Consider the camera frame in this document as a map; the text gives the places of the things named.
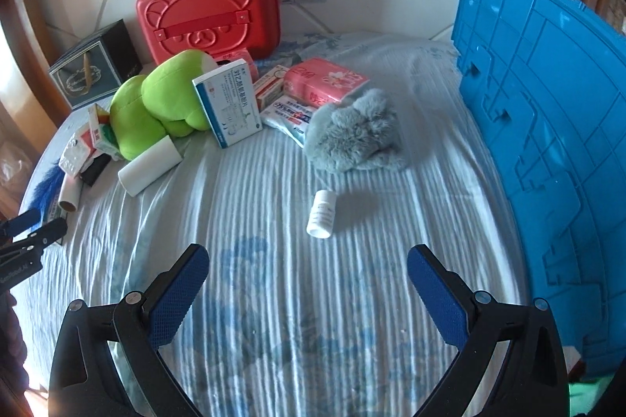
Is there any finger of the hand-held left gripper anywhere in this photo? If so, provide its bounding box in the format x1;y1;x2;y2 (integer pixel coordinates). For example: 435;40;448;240
0;217;69;259
0;208;42;238

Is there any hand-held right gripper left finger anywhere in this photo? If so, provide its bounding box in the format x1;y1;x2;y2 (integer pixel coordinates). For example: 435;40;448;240
48;243;211;417

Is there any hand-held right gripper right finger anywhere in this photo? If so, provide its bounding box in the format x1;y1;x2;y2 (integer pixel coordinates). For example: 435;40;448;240
407;243;570;417

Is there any small white pill bottle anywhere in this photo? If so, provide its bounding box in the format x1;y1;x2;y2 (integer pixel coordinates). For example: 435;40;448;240
306;189;338;238

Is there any blue plastic crate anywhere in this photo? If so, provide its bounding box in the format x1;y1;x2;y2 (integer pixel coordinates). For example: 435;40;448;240
450;0;626;379

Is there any pink paper roll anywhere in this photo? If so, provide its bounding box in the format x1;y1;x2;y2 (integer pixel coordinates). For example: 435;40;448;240
58;173;81;213

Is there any small black object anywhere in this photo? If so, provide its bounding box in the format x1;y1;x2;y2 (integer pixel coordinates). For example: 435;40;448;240
81;153;112;187

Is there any white paper roll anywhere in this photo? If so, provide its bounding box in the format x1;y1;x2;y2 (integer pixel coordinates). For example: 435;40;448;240
118;137;183;195

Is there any green plush toy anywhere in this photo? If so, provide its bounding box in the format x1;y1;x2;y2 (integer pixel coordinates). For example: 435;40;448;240
108;49;218;161

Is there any dark gift box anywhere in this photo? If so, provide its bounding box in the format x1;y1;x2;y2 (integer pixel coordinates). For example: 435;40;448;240
48;19;144;111

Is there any grey furry plush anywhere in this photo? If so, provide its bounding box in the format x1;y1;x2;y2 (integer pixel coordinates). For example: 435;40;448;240
304;88;409;173

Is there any green cloth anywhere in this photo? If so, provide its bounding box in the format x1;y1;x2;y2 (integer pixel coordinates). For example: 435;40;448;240
567;375;607;417

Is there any white blue medicine box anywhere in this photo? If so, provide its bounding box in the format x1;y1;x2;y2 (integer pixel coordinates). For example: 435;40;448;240
192;66;264;150

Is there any red white blue medicine packet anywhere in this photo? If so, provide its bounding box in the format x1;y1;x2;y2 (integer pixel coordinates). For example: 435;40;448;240
260;94;320;149

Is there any red white small box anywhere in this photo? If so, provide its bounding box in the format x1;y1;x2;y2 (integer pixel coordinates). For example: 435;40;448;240
252;65;289;112

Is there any red bear carry case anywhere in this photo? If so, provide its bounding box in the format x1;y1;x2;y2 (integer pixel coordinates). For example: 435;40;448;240
136;0;281;66

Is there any wooden bed frame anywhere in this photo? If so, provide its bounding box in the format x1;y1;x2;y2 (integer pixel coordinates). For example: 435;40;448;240
0;0;69;222

